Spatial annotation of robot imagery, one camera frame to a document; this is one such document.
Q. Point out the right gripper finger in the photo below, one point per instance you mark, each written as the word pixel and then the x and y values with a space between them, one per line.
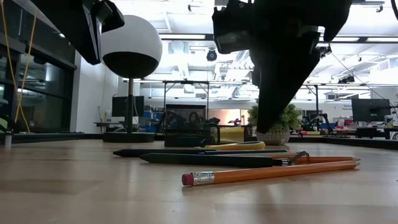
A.
pixel 280 81
pixel 255 73

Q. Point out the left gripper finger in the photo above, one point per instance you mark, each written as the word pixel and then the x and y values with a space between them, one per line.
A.
pixel 97 37
pixel 76 34

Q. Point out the black pen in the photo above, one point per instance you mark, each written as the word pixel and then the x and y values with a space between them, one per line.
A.
pixel 211 160
pixel 248 152
pixel 149 152

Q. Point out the orange pencil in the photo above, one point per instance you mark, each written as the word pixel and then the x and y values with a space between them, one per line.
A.
pixel 264 173
pixel 329 159

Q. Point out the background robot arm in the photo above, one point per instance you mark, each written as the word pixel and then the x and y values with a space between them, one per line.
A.
pixel 323 119

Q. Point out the black mesh desk organizer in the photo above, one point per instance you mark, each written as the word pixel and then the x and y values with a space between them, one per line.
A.
pixel 186 137

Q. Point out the white globe table lamp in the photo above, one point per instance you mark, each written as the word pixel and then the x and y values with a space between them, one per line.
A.
pixel 130 37

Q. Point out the large black ceiling spotlight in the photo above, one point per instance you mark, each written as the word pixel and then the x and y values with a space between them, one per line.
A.
pixel 326 50

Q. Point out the green potted plant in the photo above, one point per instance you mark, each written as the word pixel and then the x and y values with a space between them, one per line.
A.
pixel 276 137

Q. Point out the yellow sticky note pad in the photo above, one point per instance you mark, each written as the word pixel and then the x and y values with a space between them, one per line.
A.
pixel 231 134

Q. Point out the small black ceiling spotlight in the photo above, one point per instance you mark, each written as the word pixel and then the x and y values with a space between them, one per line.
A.
pixel 346 79

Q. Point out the small black monitor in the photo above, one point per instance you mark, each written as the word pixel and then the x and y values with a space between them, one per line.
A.
pixel 119 105

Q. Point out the wide black monitor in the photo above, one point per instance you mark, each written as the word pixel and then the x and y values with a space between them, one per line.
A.
pixel 370 109

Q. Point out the black ceiling camera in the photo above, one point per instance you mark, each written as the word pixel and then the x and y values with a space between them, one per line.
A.
pixel 211 55

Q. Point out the black background rig frame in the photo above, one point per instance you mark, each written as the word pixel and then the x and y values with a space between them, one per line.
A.
pixel 186 82

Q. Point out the black aluminium table frame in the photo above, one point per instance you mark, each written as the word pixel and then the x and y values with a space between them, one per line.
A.
pixel 62 136

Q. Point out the white post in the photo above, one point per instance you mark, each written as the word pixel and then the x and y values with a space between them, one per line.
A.
pixel 8 140

